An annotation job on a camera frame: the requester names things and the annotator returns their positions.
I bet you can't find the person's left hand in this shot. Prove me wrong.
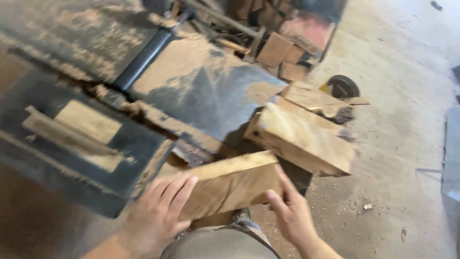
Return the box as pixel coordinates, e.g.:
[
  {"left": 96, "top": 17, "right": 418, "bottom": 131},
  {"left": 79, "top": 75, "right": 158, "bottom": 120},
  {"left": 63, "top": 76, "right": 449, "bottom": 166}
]
[{"left": 122, "top": 172, "right": 199, "bottom": 253}]

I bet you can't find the person's right hand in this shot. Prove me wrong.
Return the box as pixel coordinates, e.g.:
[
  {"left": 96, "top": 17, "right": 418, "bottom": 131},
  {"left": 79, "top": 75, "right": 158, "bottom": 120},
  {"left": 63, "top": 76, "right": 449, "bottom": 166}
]
[{"left": 266, "top": 168, "right": 320, "bottom": 248}]

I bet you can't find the long light wood block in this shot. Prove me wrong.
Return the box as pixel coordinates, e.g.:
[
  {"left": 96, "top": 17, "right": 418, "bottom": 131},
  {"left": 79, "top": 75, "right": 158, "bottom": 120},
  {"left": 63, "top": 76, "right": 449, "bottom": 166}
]
[{"left": 158, "top": 150, "right": 285, "bottom": 222}]

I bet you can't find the person's grey trouser leg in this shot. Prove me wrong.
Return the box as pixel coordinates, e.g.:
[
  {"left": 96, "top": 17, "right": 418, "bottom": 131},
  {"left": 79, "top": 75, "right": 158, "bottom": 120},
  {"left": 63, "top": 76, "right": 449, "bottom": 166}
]
[{"left": 160, "top": 224, "right": 282, "bottom": 259}]

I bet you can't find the person's dark shoe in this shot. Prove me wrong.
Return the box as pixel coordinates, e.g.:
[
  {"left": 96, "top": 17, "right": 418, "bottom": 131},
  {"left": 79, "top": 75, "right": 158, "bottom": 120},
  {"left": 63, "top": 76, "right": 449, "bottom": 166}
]
[{"left": 230, "top": 207, "right": 252, "bottom": 231}]

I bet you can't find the sawdust-covered jointer machine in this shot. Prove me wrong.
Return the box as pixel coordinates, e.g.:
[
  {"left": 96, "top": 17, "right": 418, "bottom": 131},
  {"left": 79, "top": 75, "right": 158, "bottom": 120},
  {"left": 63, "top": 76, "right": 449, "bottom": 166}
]
[{"left": 0, "top": 0, "right": 313, "bottom": 220}]

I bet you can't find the thin wood strip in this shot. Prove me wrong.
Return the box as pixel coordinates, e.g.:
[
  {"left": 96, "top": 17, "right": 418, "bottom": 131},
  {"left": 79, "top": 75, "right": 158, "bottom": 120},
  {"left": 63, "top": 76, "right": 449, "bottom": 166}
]
[{"left": 21, "top": 105, "right": 136, "bottom": 165}]

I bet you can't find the thick pale wood block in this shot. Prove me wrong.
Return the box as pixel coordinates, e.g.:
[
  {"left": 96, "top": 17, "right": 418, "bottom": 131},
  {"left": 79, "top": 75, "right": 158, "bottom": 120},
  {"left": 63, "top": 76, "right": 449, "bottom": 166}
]
[{"left": 244, "top": 102, "right": 356, "bottom": 178}]

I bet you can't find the flat wood block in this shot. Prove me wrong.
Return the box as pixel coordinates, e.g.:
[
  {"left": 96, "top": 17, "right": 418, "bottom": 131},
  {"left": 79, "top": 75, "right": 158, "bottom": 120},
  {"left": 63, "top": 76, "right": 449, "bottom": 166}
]
[{"left": 270, "top": 95, "right": 356, "bottom": 141}]

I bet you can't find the bark-edged wood block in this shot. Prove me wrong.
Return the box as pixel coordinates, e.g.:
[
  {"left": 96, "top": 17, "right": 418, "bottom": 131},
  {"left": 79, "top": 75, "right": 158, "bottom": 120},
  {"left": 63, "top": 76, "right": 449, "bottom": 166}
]
[{"left": 280, "top": 83, "right": 356, "bottom": 125}]

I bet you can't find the black cart wheel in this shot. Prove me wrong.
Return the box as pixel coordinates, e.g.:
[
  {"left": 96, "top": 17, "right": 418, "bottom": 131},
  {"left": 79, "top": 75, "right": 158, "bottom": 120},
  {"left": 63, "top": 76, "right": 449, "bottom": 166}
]
[{"left": 326, "top": 74, "right": 361, "bottom": 99}]

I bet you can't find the grey metal sheet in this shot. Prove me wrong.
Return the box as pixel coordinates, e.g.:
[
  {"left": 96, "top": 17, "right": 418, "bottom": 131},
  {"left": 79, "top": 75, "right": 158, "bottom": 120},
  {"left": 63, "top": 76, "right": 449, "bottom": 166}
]
[{"left": 416, "top": 106, "right": 460, "bottom": 203}]

